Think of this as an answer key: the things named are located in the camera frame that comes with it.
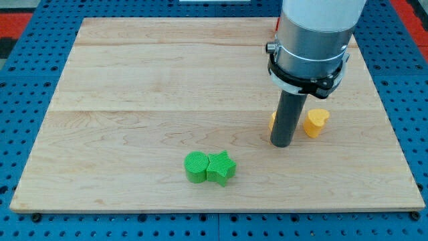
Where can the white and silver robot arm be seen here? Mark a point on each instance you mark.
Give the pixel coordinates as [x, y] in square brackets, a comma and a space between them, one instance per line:
[309, 52]

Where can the green star block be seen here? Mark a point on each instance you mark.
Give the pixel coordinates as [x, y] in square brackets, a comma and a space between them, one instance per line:
[220, 168]

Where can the yellow hexagon block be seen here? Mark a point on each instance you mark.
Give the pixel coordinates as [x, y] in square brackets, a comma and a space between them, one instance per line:
[272, 120]

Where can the green cylinder block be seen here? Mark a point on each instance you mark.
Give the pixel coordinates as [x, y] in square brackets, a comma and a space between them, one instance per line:
[196, 164]

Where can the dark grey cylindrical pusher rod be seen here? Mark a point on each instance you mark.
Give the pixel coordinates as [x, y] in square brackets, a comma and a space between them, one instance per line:
[287, 116]

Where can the light wooden board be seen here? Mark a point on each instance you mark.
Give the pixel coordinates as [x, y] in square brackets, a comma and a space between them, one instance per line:
[137, 95]

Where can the yellow heart block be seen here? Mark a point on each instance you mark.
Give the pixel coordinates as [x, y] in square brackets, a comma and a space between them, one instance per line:
[315, 121]

